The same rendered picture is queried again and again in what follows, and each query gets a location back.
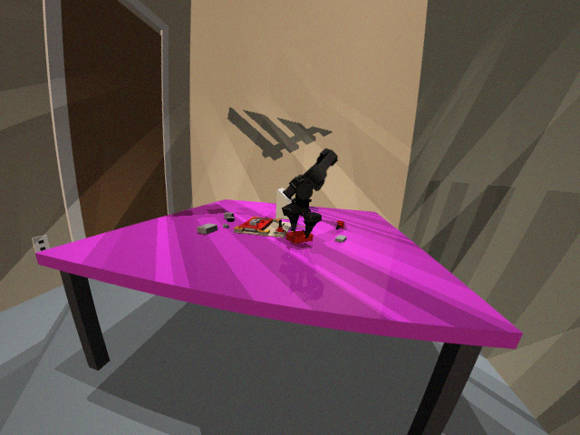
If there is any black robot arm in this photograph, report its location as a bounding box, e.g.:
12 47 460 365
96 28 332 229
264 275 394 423
282 148 338 217

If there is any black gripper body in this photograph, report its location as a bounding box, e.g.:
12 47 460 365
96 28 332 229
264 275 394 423
293 196 322 222

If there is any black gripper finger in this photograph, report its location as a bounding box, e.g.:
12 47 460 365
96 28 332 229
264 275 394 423
289 214 299 231
304 221 319 237

